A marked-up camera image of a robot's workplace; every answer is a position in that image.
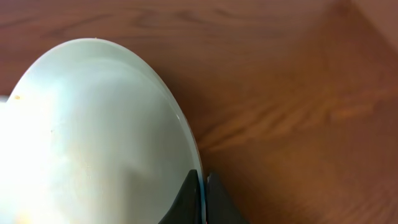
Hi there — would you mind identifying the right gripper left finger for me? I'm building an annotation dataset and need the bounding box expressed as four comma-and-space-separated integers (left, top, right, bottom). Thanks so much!
159, 169, 202, 224

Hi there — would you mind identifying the light blue plate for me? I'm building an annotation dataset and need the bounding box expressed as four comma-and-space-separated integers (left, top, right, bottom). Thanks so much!
1, 38, 206, 223

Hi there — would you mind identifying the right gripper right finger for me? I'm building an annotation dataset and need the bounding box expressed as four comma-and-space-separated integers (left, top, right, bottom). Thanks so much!
206, 172, 249, 224

